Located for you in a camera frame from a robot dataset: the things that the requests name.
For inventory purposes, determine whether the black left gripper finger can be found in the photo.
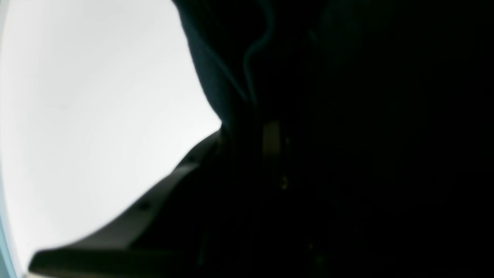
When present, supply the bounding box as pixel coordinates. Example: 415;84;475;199
27;131;221;278

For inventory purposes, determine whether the black T-shirt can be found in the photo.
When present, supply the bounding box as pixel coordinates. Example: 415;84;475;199
173;0;493;278

